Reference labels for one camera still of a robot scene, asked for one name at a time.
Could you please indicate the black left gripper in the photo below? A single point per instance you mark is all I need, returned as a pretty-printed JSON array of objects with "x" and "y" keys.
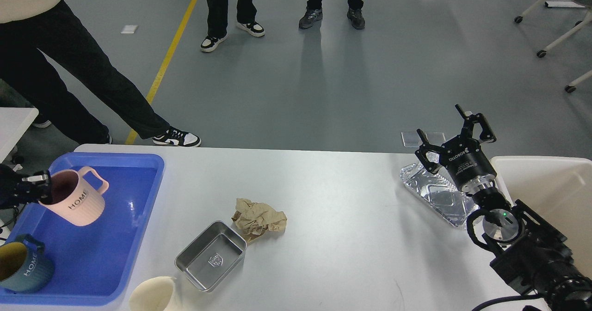
[{"x": 9, "y": 179}]

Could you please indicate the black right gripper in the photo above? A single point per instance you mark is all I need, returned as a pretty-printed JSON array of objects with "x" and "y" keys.
[{"x": 467, "y": 165}]

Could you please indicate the pink ribbed mug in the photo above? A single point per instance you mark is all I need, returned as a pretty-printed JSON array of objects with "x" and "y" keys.
[{"x": 74, "y": 199}]

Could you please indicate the aluminium foil tray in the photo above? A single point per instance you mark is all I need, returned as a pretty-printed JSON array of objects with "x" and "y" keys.
[{"x": 439, "y": 193}]

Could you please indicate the stainless steel tray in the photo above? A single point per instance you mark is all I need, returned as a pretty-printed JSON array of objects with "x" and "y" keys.
[{"x": 211, "y": 256}]

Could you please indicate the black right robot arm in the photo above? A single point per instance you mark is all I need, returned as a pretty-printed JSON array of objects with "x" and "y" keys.
[{"x": 530, "y": 254}]

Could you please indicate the clear floor plate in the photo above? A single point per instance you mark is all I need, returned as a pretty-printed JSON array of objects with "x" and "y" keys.
[
  {"x": 411, "y": 139},
  {"x": 435, "y": 138}
]

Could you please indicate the white side table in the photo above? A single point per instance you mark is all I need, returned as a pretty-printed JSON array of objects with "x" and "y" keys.
[{"x": 13, "y": 124}]

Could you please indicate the dark teal mug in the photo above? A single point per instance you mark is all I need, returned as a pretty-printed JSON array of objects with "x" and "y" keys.
[{"x": 24, "y": 268}]

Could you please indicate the blue plastic bin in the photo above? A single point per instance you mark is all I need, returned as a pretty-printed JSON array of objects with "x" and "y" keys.
[{"x": 93, "y": 263}]

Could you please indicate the cream plastic bin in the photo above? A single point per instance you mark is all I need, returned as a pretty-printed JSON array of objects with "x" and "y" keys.
[{"x": 560, "y": 190}]

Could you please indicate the cream cup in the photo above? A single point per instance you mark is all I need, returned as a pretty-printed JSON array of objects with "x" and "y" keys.
[{"x": 156, "y": 294}]

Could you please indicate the crumpled brown paper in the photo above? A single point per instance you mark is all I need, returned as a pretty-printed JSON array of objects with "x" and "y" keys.
[{"x": 254, "y": 219}]

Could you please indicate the person with black-white sneakers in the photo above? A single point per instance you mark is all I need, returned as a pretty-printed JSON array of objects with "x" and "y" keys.
[{"x": 217, "y": 22}]

